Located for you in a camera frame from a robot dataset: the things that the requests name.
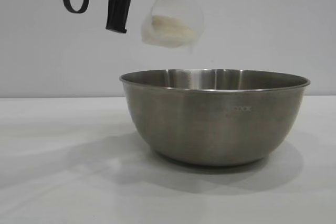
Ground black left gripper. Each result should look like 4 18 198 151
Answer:
78 0 189 34

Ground clear plastic measuring cup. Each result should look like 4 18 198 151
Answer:
140 0 205 51

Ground white rice grains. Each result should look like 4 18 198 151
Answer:
151 15 197 49

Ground stainless steel mixing bowl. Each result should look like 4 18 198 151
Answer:
119 68 311 167

